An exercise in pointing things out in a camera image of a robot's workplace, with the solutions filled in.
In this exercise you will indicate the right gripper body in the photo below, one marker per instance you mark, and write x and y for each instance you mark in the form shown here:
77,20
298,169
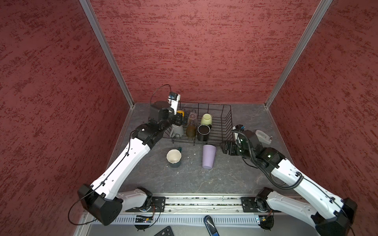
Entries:
234,148

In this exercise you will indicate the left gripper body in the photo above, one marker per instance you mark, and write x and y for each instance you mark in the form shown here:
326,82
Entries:
175,119

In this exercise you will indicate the white grey mug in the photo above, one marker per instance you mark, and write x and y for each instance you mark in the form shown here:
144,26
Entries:
177,131

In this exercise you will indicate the clear glass cup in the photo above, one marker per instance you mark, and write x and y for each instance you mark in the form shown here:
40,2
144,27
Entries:
192,119

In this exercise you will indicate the olive glass cup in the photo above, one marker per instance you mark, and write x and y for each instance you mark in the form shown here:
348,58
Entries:
191,131

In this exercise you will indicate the purple cup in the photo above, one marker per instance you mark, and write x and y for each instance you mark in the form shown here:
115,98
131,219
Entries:
208,156

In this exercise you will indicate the black mug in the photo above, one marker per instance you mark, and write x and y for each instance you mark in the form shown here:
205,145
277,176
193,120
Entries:
203,132

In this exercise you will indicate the light green mug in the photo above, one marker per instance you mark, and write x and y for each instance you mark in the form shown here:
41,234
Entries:
207,120

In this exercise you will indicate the dark green mug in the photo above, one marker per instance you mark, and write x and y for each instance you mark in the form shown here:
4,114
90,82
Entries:
174,157

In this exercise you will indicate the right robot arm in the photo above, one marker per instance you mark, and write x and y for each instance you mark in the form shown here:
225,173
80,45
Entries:
327,213

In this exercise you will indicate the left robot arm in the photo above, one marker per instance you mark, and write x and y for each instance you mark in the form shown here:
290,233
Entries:
101,198

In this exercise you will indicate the black blue handheld device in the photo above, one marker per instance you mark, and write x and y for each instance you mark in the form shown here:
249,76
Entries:
210,226

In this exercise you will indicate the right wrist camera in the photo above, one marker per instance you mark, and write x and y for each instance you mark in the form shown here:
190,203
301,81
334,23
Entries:
236,129

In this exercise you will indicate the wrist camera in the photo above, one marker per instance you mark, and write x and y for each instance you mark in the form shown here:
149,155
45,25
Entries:
173,100
236,129

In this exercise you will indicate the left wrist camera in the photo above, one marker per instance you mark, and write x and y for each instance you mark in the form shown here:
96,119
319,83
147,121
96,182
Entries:
173,100

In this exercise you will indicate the black wire dish rack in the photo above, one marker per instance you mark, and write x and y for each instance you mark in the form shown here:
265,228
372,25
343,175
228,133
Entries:
221,125

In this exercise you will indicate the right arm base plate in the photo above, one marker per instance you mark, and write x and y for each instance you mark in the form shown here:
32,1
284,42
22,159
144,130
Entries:
249,204

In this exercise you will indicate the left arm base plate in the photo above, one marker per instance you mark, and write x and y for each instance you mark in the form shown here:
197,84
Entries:
153,203

